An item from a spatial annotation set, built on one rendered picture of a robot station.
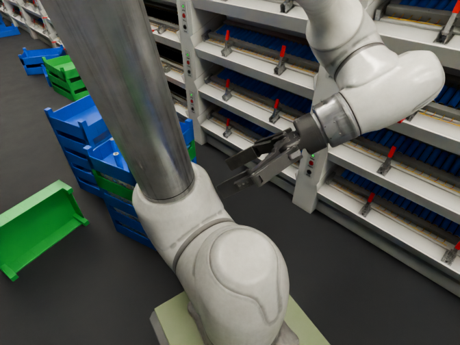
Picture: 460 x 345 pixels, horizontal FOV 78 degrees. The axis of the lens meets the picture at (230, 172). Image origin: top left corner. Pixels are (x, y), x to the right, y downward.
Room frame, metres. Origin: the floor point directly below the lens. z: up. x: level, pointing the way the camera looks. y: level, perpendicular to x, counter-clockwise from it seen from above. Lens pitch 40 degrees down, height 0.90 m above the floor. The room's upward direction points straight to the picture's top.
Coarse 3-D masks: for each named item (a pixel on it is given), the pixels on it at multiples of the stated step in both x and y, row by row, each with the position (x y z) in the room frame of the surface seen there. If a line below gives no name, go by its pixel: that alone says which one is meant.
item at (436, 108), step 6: (432, 102) 0.68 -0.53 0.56; (426, 108) 0.68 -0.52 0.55; (432, 108) 0.67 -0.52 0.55; (438, 108) 0.66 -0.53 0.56; (444, 108) 0.65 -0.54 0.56; (450, 108) 0.65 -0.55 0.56; (438, 114) 0.66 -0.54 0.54; (444, 114) 0.65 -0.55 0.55; (450, 114) 0.64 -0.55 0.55; (456, 114) 0.63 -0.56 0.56; (444, 120) 0.63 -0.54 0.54
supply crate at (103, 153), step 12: (192, 132) 0.87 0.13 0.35; (108, 144) 0.78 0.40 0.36; (96, 156) 0.73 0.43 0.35; (108, 156) 0.76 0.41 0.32; (120, 156) 0.76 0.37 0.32; (96, 168) 0.69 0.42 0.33; (108, 168) 0.66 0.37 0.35; (120, 168) 0.64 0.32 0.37; (120, 180) 0.64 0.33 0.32; (132, 180) 0.62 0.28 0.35
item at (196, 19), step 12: (180, 12) 1.34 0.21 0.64; (192, 12) 1.30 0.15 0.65; (204, 12) 1.34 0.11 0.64; (180, 24) 1.35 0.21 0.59; (192, 24) 1.29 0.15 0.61; (204, 24) 1.34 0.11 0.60; (180, 36) 1.36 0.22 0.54; (192, 48) 1.30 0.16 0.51; (192, 60) 1.30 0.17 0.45; (204, 60) 1.33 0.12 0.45; (192, 72) 1.31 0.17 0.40; (192, 84) 1.31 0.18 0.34; (204, 108) 1.32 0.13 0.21; (192, 120) 1.33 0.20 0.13; (204, 132) 1.31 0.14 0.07
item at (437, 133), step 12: (444, 72) 0.78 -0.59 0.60; (456, 72) 0.75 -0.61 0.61; (420, 120) 0.66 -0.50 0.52; (432, 120) 0.65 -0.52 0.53; (408, 132) 0.66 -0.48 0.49; (420, 132) 0.63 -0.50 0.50; (432, 132) 0.61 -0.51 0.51; (444, 132) 0.61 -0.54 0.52; (456, 132) 0.60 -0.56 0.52; (432, 144) 0.62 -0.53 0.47; (444, 144) 0.59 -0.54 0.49; (456, 144) 0.58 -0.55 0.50
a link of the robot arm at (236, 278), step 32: (224, 224) 0.34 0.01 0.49; (192, 256) 0.27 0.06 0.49; (224, 256) 0.24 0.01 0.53; (256, 256) 0.24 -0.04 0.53; (192, 288) 0.23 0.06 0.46; (224, 288) 0.20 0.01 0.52; (256, 288) 0.20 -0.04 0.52; (288, 288) 0.23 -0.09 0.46; (224, 320) 0.18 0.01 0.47; (256, 320) 0.18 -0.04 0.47
